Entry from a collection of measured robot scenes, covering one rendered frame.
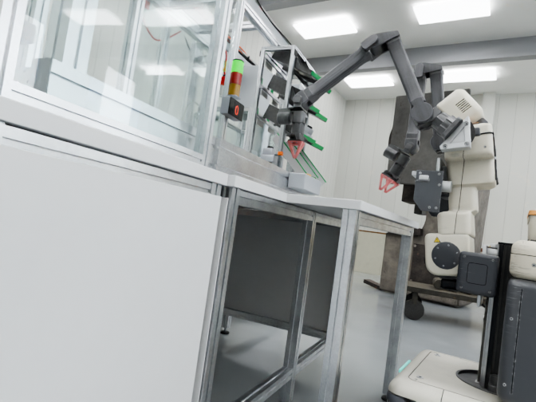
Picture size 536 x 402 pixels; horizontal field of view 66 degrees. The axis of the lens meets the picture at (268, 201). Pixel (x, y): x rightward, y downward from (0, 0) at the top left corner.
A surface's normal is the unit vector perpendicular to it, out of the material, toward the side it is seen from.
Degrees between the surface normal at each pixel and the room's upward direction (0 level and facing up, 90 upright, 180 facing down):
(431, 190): 90
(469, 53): 90
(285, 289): 90
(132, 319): 90
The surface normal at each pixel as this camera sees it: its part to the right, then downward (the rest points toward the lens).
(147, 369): 0.91, 0.11
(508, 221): -0.51, -0.12
